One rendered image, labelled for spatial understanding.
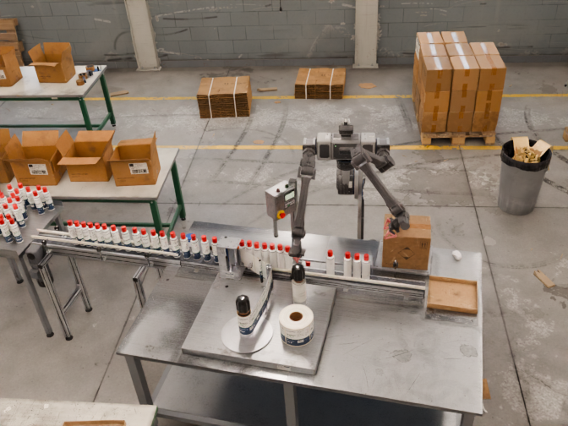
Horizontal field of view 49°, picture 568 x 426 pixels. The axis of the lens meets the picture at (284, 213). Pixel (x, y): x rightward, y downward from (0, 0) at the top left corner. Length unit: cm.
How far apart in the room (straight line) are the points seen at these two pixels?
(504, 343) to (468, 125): 298
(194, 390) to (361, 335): 126
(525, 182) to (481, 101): 140
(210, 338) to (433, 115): 419
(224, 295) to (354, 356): 93
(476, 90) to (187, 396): 446
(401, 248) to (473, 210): 225
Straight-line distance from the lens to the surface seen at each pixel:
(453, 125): 718
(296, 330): 355
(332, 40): 911
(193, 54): 946
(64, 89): 746
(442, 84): 694
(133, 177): 534
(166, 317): 401
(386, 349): 372
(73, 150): 571
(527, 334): 512
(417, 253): 410
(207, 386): 438
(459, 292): 411
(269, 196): 381
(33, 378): 513
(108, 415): 366
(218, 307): 393
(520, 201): 616
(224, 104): 788
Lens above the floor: 362
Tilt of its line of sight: 36 degrees down
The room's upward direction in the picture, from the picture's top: 4 degrees counter-clockwise
